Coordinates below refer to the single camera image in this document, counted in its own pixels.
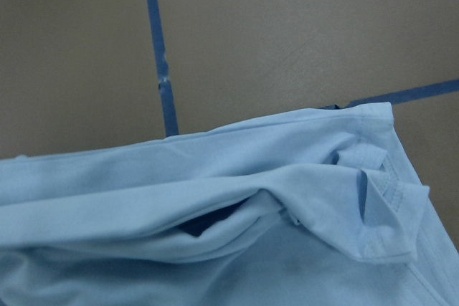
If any brown paper table cover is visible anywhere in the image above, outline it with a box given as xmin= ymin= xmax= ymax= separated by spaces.
xmin=0 ymin=0 xmax=459 ymax=306

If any light blue t-shirt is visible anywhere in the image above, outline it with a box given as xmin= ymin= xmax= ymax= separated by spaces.
xmin=1 ymin=102 xmax=458 ymax=305

